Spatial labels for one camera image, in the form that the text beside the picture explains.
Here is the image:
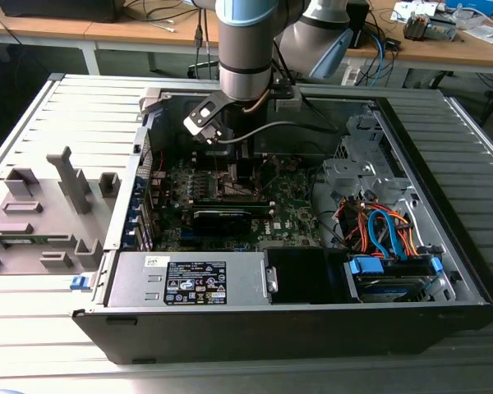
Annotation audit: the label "metal socket cover frame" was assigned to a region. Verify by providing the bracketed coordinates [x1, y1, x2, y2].
[257, 154, 281, 199]

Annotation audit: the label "cpu socket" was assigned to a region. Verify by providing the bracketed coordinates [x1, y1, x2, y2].
[214, 168, 269, 203]

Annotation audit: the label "cpu cooler heatsink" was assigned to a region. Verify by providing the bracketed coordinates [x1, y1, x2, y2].
[402, 11, 432, 41]

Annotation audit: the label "green motherboard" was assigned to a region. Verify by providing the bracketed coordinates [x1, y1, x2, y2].
[147, 153, 325, 254]

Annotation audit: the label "black graphics card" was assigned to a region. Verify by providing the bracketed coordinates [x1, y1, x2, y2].
[180, 207, 254, 237]

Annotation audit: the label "metal drive cage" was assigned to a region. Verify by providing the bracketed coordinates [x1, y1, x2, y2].
[322, 112, 416, 206]

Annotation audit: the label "white power strip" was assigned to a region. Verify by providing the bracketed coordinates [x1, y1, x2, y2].
[340, 65, 361, 86]

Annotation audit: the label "blue disk carrier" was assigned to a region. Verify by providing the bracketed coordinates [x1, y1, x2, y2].
[344, 254, 445, 303]

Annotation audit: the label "grey power supply unit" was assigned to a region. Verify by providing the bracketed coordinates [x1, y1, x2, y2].
[106, 250, 279, 308]

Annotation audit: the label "tall black box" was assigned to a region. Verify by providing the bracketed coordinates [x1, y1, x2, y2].
[347, 0, 371, 49]

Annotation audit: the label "black open pc case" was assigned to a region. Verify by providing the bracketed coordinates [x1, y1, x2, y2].
[71, 84, 493, 366]

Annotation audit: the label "hard disk with blue label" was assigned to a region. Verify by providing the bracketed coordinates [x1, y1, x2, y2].
[359, 278, 431, 301]

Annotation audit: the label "grey parts rack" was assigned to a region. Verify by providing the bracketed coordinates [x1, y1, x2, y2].
[0, 145, 122, 276]

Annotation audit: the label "white papers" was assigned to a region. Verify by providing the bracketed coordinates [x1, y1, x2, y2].
[389, 2, 440, 21]

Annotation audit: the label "wooden desk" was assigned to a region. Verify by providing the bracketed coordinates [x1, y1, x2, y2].
[0, 0, 221, 77]
[347, 0, 493, 89]

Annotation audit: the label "grey metal drive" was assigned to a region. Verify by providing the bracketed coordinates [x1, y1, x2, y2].
[429, 15, 458, 42]

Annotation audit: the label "wide black device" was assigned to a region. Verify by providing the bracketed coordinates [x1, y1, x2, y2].
[0, 0, 120, 24]

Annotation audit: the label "clear plastic bag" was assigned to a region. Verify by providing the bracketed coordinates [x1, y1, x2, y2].
[462, 16, 493, 44]

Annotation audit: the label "blue cardboard box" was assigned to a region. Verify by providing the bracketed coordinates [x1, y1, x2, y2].
[445, 0, 493, 16]

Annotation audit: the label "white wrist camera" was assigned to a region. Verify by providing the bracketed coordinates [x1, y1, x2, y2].
[183, 93, 223, 145]

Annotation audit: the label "dark camera cable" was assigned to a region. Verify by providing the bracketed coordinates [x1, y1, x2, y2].
[216, 120, 339, 144]

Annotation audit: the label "thin black wire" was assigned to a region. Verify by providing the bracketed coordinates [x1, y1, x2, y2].
[292, 141, 328, 162]

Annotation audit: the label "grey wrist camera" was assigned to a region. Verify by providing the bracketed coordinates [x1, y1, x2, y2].
[274, 84, 303, 112]

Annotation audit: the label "black usb cable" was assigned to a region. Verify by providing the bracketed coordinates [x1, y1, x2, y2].
[193, 0, 211, 79]

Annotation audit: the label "red and orange wire bundle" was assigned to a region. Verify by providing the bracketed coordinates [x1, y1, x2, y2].
[335, 199, 373, 252]

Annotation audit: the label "blue flat data cable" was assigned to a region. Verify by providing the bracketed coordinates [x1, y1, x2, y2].
[367, 208, 410, 259]

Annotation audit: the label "blue hanging cable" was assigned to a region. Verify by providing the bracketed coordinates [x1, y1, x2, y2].
[369, 30, 391, 81]

